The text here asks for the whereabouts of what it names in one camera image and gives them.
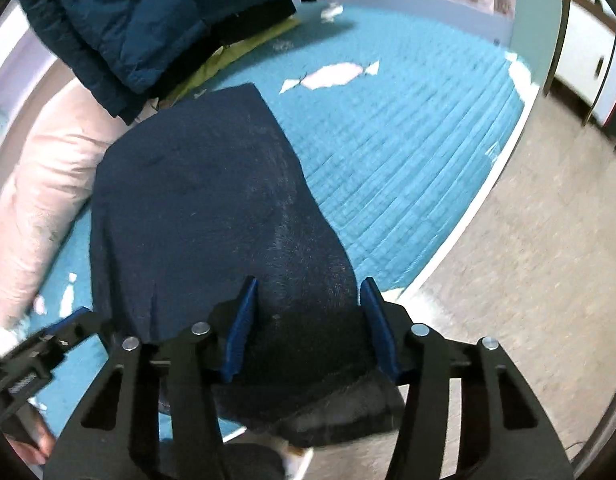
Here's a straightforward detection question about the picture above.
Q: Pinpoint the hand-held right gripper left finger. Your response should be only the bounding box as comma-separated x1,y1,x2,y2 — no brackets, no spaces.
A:
42,276,260,480

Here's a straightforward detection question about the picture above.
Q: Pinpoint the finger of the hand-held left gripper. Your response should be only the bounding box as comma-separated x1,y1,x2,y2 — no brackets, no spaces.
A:
36,306,114,357

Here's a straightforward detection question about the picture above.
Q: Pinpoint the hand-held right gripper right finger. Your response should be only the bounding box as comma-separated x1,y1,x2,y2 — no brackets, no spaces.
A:
359,276,575,480

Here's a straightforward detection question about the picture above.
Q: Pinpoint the navy and grey sweater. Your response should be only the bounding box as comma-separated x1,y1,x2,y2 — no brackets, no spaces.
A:
89,84,407,449

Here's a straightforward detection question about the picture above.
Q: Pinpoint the person's left hand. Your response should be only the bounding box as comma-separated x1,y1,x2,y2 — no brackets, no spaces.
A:
8,407,58,466

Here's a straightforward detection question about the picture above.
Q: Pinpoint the pink quilt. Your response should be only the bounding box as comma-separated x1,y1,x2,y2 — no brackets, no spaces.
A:
0,80,134,332

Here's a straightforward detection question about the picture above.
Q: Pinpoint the white shoe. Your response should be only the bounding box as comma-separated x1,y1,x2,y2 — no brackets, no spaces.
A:
283,447,317,480

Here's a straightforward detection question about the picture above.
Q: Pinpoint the teal quilted bedspread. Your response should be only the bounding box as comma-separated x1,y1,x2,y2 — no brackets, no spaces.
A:
32,0,535,442

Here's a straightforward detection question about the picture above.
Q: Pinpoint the green cloth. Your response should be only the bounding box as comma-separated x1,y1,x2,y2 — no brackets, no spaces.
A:
165,16,301,104

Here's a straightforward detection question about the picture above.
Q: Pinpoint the yellow and navy puffer jacket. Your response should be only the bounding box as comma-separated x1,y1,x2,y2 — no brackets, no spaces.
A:
18,0,359,124

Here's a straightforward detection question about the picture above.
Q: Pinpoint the dark hanging jacket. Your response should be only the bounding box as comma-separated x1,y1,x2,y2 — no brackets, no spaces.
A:
158,0,329,106

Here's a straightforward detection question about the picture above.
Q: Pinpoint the white cabinet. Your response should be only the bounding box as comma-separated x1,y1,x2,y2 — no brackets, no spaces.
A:
543,0,616,157

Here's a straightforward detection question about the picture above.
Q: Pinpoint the lilac wall shelf unit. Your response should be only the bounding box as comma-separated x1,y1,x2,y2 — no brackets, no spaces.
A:
0,5,64,162

